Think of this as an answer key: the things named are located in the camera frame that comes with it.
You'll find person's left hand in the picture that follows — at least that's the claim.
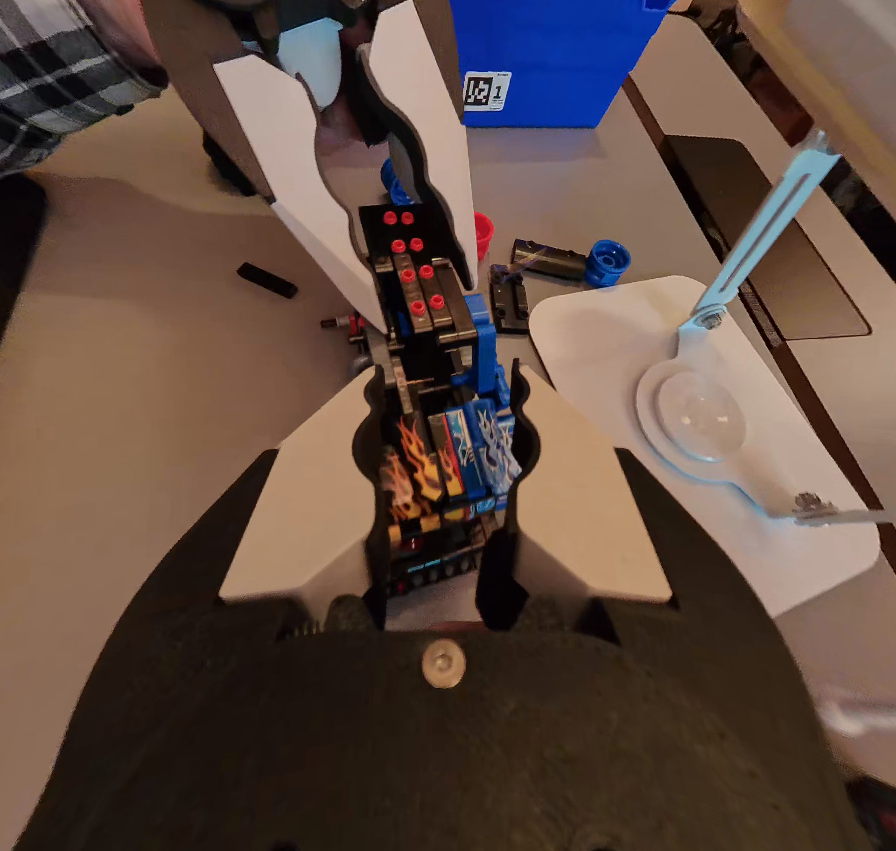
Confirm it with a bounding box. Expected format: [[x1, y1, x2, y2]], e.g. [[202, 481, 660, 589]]
[[73, 0, 169, 89]]

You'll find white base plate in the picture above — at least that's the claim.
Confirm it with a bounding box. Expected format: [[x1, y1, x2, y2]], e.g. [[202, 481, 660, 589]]
[[528, 276, 882, 617]]

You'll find person's left forearm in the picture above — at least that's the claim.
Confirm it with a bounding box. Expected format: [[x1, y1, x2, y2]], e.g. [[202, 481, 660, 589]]
[[0, 0, 169, 176]]

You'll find black holed brick plate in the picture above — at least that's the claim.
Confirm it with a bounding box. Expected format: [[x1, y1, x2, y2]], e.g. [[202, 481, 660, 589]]
[[489, 265, 531, 335]]

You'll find blue storage bin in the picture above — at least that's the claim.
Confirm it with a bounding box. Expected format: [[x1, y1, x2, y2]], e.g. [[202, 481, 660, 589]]
[[434, 0, 681, 129]]

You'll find blue flame toy brick truck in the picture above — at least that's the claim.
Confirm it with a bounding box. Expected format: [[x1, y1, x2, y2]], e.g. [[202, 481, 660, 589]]
[[321, 202, 543, 600]]

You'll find black perforated floor mat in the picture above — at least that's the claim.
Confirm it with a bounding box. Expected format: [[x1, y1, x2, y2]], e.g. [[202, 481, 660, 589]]
[[0, 172, 48, 348]]

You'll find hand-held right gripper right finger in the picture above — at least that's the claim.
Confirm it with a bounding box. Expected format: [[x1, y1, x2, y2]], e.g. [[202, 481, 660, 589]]
[[476, 358, 674, 633]]

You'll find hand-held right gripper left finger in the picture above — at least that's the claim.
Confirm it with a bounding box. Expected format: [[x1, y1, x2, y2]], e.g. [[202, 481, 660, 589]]
[[217, 367, 391, 631]]

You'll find clear round suction cup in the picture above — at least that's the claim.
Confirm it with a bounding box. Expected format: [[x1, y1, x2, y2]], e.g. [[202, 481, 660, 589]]
[[657, 371, 746, 461]]

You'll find small white plastic object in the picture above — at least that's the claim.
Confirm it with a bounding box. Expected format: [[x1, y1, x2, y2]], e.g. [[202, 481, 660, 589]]
[[818, 703, 891, 738]]

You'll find blue toy wheel rim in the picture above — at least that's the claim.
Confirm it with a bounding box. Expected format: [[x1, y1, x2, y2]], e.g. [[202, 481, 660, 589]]
[[380, 158, 415, 207], [584, 238, 632, 288]]

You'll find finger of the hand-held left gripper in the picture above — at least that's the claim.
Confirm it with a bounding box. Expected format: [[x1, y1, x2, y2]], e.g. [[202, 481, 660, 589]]
[[349, 0, 483, 292], [212, 52, 391, 335]]

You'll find short black beam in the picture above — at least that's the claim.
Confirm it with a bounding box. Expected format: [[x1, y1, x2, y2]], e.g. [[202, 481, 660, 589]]
[[237, 262, 298, 299]]

